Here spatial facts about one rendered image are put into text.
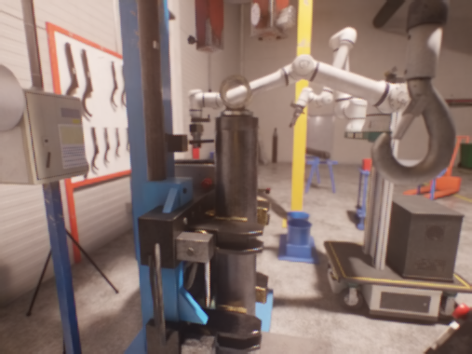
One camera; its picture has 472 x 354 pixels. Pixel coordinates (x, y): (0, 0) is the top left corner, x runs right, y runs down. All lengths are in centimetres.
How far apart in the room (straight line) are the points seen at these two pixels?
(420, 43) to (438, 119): 9
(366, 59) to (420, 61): 1227
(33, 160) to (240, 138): 88
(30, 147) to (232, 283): 108
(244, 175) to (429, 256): 163
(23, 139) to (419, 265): 250
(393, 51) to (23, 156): 1263
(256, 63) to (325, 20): 326
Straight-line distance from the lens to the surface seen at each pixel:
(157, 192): 116
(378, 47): 1285
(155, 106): 118
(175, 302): 119
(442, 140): 38
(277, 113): 1195
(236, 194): 116
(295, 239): 295
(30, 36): 156
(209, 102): 162
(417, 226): 224
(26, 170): 137
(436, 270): 243
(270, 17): 112
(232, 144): 113
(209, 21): 140
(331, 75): 169
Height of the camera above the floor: 140
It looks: 10 degrees down
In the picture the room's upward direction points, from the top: straight up
